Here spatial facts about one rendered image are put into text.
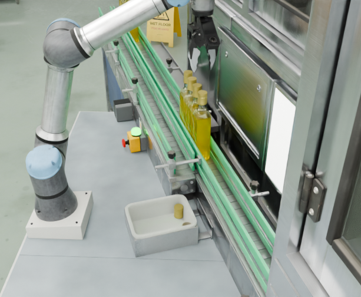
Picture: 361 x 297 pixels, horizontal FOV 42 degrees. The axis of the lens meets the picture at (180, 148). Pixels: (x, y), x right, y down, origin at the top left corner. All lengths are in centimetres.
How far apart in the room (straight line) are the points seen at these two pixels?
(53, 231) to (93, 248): 15
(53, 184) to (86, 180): 34
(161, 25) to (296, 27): 377
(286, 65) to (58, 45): 66
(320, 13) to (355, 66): 7
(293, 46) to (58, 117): 82
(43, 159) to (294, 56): 86
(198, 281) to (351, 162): 107
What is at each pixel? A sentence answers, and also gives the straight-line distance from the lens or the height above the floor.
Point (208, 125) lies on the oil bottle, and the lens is 173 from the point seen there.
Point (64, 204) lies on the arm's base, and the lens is 171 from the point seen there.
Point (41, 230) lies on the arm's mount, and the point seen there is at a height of 79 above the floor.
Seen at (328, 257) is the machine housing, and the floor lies 149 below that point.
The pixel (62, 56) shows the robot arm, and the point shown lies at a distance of 145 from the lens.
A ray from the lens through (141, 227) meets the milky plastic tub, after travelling 170.
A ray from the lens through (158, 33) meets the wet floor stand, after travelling 511.
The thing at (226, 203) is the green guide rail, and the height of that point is 96.
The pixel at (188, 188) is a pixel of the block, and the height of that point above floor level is 84.
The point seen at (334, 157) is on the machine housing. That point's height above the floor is 162.
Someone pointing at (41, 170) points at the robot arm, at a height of 101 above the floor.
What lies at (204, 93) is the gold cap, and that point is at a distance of 168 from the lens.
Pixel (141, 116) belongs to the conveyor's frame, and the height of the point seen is 88.
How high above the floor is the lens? 195
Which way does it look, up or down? 34 degrees down
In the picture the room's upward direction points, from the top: straight up
